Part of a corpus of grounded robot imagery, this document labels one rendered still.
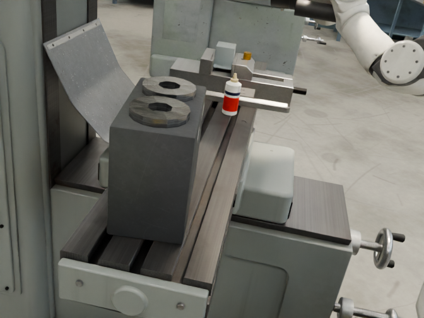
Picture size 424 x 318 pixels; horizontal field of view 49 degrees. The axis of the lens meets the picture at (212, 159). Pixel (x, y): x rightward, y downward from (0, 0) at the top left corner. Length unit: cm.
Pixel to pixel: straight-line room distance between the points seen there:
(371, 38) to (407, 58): 11
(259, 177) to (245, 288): 32
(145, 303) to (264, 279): 62
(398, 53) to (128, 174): 52
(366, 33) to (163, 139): 50
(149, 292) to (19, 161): 62
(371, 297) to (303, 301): 90
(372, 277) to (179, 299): 168
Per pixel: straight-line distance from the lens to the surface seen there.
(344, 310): 131
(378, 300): 218
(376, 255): 142
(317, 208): 128
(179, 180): 66
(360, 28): 99
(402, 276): 237
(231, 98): 119
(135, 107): 68
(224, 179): 91
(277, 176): 119
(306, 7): 103
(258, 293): 131
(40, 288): 145
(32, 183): 124
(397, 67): 89
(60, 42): 117
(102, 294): 72
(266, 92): 129
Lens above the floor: 136
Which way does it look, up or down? 28 degrees down
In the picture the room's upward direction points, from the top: 8 degrees clockwise
